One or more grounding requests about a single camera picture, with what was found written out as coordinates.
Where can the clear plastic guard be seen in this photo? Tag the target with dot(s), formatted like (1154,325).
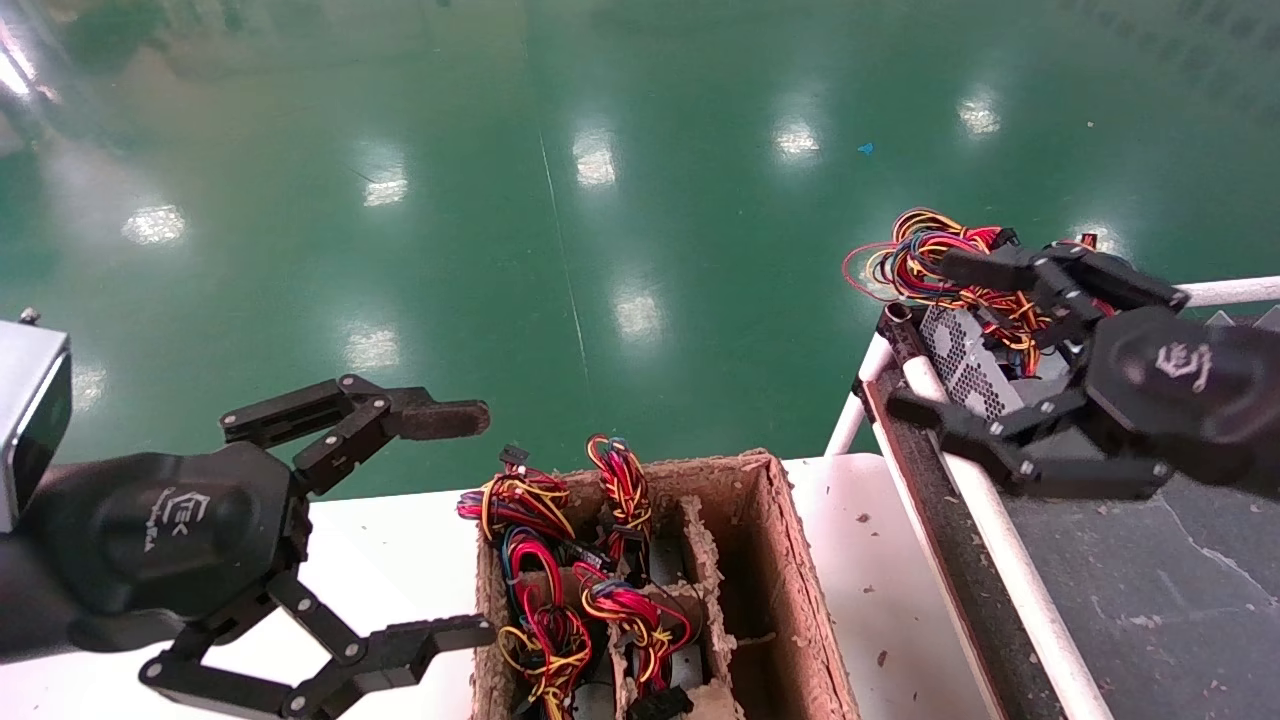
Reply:
(1270,318)

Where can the grey perforated power supply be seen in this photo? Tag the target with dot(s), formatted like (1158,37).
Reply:
(965,365)

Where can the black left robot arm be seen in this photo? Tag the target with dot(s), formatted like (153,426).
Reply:
(18,590)

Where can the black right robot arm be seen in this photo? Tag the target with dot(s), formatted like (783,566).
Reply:
(1273,410)

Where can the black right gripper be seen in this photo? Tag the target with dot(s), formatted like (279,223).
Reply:
(1180,385)

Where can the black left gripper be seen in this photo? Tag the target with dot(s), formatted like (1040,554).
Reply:
(165,540)

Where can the short white conveyor rail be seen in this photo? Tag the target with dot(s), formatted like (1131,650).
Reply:
(1235,291)

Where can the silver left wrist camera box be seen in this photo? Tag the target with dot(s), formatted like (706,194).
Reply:
(25,420)

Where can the black conveyor belt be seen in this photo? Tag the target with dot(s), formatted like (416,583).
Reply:
(1150,600)

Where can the brown cardboard divider box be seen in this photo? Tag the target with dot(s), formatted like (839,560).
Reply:
(780,570)

